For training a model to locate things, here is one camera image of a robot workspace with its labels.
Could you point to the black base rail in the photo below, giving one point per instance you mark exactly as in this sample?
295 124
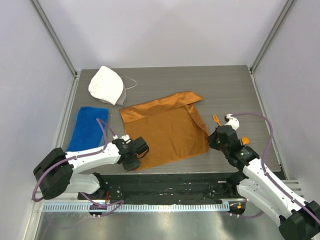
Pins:
166 188

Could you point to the white cloth cap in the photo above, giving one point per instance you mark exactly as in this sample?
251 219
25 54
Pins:
108 87

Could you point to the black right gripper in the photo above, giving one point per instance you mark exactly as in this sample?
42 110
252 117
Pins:
213 139

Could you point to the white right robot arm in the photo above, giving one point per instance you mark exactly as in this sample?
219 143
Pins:
296 218

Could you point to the orange plastic spoon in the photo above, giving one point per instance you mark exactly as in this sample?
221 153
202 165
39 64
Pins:
245 140

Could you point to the orange satin napkin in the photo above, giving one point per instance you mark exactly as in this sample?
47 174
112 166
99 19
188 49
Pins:
171 126

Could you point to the blue towel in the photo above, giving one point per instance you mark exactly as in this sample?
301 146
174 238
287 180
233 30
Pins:
87 128

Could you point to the left aluminium frame post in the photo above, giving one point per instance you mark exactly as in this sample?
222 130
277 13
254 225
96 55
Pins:
53 35

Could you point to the white slotted cable duct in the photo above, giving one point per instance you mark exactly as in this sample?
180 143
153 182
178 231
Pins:
130 208

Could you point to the orange plastic fork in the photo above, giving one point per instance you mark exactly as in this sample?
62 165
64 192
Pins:
216 119

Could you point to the aluminium frame post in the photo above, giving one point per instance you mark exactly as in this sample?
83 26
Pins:
53 35
281 18

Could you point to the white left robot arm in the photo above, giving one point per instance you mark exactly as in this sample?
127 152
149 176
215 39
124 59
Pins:
64 172

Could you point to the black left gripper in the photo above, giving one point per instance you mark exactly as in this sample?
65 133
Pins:
135 164

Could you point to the right aluminium frame post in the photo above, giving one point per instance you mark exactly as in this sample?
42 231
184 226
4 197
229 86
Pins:
281 18

